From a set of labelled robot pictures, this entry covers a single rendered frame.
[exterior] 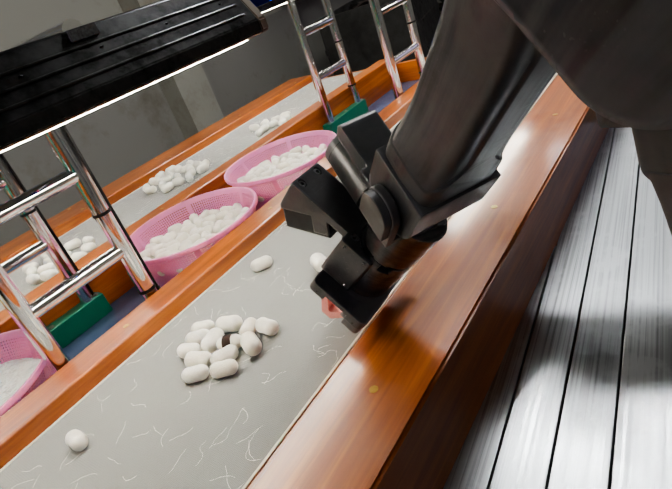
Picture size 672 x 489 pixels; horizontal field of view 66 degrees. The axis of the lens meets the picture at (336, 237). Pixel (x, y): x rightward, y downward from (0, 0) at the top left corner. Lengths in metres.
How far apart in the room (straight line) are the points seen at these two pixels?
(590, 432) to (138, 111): 3.60
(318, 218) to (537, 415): 0.28
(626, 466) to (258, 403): 0.33
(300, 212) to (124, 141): 3.30
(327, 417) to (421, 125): 0.26
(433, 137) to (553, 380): 0.33
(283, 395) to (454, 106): 0.35
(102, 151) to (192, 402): 3.14
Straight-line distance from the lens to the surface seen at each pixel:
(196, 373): 0.60
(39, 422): 0.70
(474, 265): 0.58
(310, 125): 1.46
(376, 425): 0.44
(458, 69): 0.26
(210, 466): 0.52
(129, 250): 0.78
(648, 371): 0.58
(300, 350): 0.58
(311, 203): 0.47
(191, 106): 3.95
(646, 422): 0.54
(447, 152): 0.30
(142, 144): 3.83
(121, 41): 0.61
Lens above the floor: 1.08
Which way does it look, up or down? 26 degrees down
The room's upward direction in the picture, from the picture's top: 20 degrees counter-clockwise
